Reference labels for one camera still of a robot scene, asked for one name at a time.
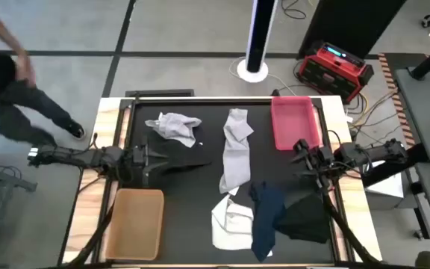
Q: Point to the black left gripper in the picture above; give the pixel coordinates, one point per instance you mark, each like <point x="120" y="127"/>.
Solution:
<point x="136" y="157"/>

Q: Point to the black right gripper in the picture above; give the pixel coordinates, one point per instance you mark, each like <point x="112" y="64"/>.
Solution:
<point x="323" y="158"/>

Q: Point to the black towel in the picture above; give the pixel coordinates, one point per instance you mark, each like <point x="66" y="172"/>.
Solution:
<point x="304" y="220"/>
<point x="189" y="157"/>

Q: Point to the grey towel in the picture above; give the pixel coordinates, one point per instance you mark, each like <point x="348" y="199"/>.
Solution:
<point x="235" y="149"/>
<point x="175" y="127"/>

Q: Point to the navy blue towel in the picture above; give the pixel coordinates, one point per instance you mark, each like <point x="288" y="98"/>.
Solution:
<point x="265" y="220"/>

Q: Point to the white towel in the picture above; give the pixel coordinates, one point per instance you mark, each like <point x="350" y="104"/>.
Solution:
<point x="231" y="228"/>

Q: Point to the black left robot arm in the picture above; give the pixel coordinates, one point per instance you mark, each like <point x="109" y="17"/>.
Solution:
<point x="88" y="157"/>

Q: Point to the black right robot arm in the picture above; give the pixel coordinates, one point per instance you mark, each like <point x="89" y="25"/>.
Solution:
<point x="379" y="153"/>

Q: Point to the pink plastic basket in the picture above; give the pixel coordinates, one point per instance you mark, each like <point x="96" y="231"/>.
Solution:
<point x="293" y="123"/>

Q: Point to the white box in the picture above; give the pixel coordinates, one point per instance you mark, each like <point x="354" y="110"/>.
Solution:
<point x="386" y="188"/>

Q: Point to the black slanted beam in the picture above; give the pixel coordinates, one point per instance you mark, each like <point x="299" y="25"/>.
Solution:
<point x="390" y="170"/>

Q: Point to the red portable power station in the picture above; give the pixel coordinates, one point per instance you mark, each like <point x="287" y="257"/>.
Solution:
<point x="330" y="74"/>

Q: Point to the black white pole round base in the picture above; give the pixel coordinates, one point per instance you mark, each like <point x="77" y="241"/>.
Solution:
<point x="260" y="37"/>

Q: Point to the black partition panel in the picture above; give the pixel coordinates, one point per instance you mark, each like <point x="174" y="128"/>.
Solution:
<point x="349" y="22"/>

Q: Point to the grey metal stand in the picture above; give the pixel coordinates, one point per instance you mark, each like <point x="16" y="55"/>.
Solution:
<point x="9" y="182"/>

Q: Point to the person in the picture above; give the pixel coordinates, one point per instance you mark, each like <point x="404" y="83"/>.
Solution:
<point x="21" y="101"/>

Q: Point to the black caster wheel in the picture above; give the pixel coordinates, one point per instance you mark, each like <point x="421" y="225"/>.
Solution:
<point x="428" y="20"/>

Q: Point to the black metal rig frame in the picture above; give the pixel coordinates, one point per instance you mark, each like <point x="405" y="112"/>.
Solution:
<point x="133" y="112"/>

